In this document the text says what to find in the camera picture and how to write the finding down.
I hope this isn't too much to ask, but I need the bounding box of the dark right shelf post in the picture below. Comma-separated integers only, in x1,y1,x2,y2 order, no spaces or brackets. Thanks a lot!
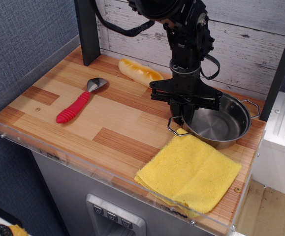
259,48,285,121

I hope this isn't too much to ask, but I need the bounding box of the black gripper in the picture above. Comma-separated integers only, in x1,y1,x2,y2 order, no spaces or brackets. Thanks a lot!
149,65,222,125

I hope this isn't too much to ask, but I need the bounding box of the yellow black object corner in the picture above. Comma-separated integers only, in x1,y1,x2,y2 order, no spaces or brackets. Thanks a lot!
0,223,29,236

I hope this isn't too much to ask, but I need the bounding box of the toy bread roll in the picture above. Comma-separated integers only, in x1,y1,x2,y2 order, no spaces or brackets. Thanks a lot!
118,59,164,88

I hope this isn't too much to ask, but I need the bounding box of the clear acrylic table guard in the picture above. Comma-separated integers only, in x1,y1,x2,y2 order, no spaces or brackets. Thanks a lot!
0,46,265,236

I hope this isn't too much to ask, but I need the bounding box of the grey toy cabinet front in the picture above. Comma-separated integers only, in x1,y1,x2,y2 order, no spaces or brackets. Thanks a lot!
33,152,209,236

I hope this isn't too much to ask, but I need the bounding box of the yellow cloth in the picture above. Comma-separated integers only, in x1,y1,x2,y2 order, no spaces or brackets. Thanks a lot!
134,128,242,217

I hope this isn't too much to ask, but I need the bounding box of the dark left shelf post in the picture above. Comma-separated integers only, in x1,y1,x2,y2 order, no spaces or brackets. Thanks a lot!
74,0,100,66

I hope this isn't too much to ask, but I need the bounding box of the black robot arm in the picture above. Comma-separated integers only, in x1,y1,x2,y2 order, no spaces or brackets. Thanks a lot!
129,0,222,125

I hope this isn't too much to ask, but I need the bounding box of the black braided cable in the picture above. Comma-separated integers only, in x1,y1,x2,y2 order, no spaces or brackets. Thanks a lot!
90,0,156,38

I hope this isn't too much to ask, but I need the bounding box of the white ribbed box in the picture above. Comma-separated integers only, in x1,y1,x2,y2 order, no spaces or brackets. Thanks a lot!
252,92,285,194

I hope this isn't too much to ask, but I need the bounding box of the silver button panel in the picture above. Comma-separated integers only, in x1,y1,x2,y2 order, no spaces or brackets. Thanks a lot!
86,194,147,236

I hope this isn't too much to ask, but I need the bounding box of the red handled metal spoon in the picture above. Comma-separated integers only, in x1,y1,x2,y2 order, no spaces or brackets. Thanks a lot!
56,78,107,123

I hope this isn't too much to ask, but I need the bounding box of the dark shelf post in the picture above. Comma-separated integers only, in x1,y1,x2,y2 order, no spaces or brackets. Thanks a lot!
74,0,100,66
259,48,285,121

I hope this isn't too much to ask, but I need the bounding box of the silver metal pan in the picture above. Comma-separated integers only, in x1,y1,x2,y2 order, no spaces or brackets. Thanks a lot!
167,93,260,149

